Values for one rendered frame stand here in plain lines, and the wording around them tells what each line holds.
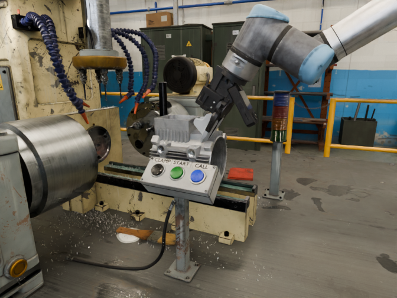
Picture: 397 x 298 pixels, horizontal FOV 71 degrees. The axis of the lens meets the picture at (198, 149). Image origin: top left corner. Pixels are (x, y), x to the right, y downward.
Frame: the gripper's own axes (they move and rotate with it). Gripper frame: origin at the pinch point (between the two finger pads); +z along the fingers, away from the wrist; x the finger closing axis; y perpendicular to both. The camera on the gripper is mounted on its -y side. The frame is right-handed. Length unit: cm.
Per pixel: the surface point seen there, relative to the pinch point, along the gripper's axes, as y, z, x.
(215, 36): 139, 1, -311
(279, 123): -12.8, -8.5, -33.0
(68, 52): 67, 8, -9
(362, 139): -125, 31, -470
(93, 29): 52, -7, -2
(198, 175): -7.7, -1.9, 21.8
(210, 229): -16.0, 22.9, 1.2
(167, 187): -3.7, 4.0, 23.8
